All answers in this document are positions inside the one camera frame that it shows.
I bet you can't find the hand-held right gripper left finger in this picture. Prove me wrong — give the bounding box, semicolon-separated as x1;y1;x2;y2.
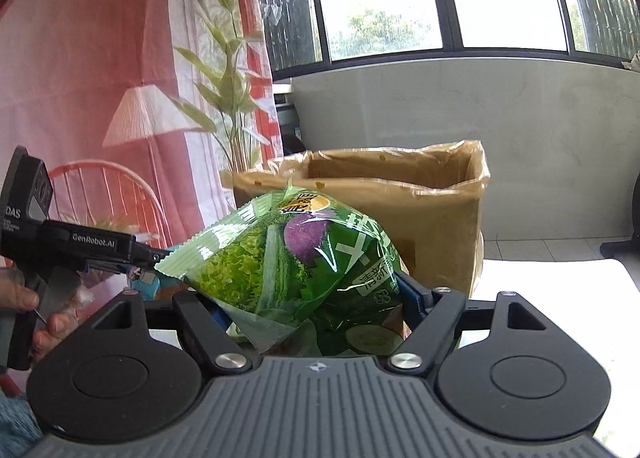
90;289;252;373

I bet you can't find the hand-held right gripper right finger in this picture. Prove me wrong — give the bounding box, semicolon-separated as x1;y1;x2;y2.
387;270;549;372

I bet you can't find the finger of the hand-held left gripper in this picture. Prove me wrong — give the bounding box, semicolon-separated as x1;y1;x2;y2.
85;260;152;275
131;237;172;267

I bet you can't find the small blue-white snack packet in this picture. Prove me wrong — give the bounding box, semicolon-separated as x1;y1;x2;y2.
127;248;177;301

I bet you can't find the brown cardboard box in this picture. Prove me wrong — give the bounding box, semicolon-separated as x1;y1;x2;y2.
232;140;491;301

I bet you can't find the green vegetable-print snack bag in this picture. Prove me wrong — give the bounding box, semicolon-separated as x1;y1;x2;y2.
155;177;408;358

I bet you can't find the clear plastic liner bag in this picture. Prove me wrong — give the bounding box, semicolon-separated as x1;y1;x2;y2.
232;140;491;205

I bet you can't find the person's left hand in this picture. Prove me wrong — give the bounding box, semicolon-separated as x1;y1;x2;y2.
0;282;80;360

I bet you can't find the blue fuzzy cloth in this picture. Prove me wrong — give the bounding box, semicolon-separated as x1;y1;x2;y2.
0;390;45;458

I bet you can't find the dark bulky object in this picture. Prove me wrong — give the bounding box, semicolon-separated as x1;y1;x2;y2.
274;82;307;155

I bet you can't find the dark-framed window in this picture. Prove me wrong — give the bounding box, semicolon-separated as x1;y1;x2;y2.
252;0;640;83

